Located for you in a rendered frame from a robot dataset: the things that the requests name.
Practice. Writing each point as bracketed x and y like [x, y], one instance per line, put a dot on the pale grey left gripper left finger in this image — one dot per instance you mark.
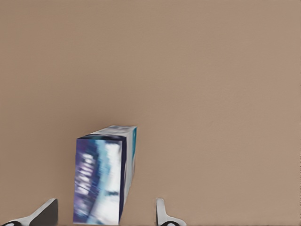
[44, 213]

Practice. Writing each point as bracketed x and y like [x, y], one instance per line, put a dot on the blue and white printed box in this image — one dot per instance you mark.
[101, 179]

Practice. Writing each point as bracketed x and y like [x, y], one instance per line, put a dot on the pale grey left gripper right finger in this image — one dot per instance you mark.
[161, 213]

